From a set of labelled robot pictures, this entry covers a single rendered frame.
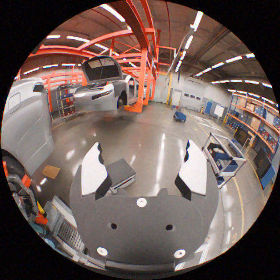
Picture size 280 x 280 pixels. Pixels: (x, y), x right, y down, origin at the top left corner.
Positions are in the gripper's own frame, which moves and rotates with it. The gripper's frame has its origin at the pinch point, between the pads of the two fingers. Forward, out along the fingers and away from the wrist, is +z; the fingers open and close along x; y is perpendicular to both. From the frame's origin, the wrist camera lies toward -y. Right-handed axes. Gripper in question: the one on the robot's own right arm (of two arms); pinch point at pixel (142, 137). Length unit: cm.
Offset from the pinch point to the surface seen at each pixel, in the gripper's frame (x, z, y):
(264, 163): 523, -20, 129
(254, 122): 992, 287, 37
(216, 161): 83, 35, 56
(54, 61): -818, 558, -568
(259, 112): 1010, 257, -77
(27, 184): -95, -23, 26
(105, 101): -97, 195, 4
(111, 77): -105, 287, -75
